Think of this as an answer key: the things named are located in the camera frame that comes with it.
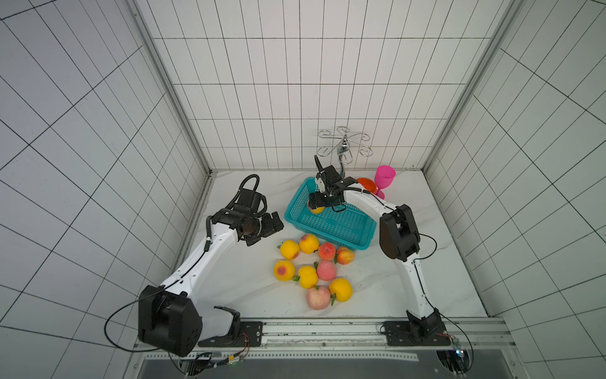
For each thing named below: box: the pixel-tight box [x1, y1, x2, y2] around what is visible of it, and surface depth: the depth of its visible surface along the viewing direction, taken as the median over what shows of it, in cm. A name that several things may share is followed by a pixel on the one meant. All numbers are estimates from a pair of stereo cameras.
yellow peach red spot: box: [273, 259, 296, 282], surface depth 82 cm
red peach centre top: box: [317, 241, 336, 261], surface depth 87 cm
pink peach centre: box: [316, 258, 337, 282], surface depth 83 cm
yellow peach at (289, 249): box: [280, 240, 301, 261], surface depth 88 cm
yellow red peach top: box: [299, 233, 320, 255], surface depth 89 cm
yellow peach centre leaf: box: [298, 265, 318, 290], surface depth 82 cm
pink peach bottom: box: [306, 285, 331, 311], surface depth 76 cm
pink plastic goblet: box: [374, 165, 397, 200], surface depth 102 cm
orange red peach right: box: [336, 246, 356, 266], surface depth 86 cm
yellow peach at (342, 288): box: [329, 277, 354, 303], surface depth 79 cm
